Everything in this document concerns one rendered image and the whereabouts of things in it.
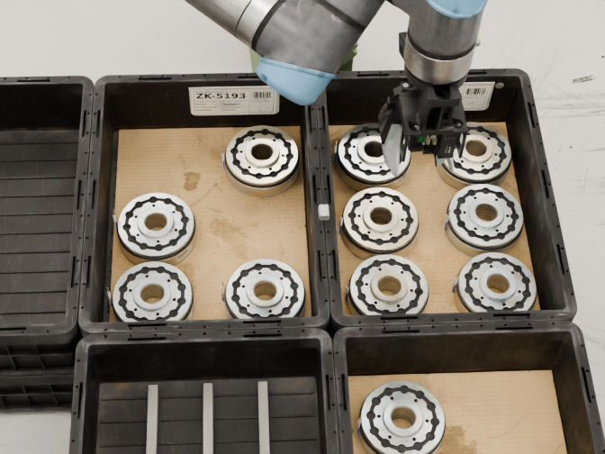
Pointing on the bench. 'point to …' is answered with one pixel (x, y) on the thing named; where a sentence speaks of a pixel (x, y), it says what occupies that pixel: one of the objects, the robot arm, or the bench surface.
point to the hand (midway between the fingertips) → (414, 155)
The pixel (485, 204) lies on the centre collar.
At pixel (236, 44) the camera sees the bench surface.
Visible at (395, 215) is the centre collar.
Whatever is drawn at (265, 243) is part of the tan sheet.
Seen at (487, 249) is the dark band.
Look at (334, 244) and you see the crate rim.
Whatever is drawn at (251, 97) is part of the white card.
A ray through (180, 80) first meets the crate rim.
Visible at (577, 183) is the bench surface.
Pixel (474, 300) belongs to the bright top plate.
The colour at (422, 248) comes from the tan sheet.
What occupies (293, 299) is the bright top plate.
